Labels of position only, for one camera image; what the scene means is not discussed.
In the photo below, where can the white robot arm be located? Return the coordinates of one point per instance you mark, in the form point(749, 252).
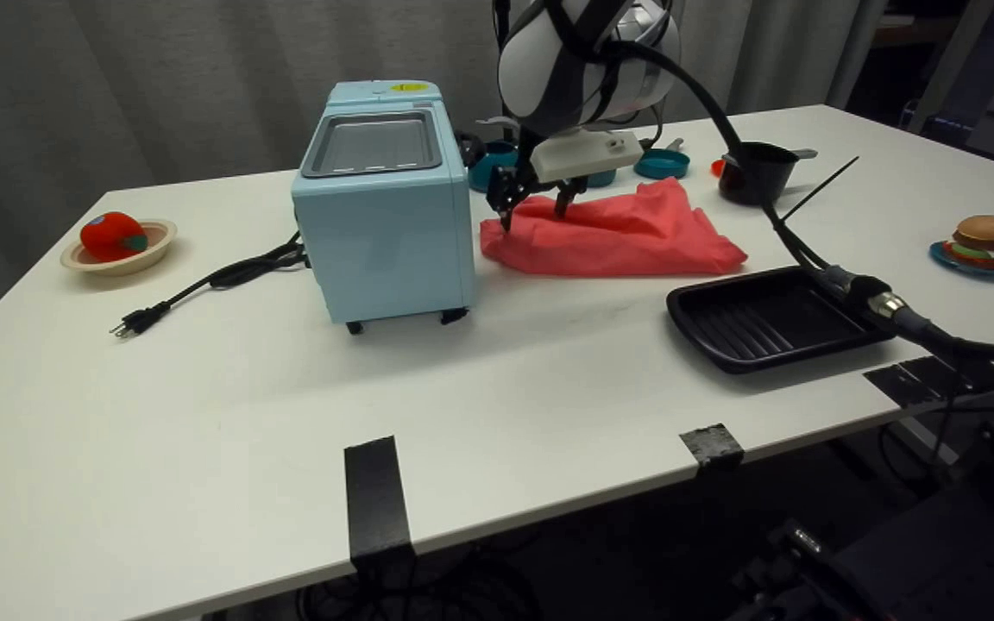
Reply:
point(566, 57)

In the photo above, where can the red fruit on plate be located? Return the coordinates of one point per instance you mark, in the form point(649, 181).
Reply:
point(143, 263)

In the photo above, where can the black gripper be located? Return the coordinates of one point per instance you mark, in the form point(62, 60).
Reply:
point(530, 170)

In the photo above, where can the coral red shirt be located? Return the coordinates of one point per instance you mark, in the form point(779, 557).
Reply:
point(624, 236)

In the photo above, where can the toy burger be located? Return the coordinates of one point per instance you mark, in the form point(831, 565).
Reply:
point(985, 242)

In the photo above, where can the wide black tape strip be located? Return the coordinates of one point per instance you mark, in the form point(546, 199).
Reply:
point(910, 381)
point(969, 374)

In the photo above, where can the black ridged tray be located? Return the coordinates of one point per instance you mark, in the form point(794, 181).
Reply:
point(776, 323)

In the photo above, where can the red toy tomato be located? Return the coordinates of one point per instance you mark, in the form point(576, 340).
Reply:
point(111, 236)

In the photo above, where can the small red toy piece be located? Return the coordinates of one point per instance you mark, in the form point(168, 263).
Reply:
point(719, 166)

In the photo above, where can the black toy pot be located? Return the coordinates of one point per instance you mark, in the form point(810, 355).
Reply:
point(758, 179)

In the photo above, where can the light blue toaster oven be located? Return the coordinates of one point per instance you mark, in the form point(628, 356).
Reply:
point(388, 236)

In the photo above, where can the teal toy frying pan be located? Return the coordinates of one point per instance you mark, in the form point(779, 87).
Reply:
point(665, 164)

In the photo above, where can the small black tape piece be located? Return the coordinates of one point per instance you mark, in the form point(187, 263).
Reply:
point(711, 442)

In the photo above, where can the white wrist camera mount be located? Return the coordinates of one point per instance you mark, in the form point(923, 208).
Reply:
point(589, 157)

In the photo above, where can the long black tape strip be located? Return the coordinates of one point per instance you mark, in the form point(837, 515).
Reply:
point(378, 503)

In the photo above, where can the small blue plate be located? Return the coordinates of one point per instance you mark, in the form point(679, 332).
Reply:
point(949, 263)

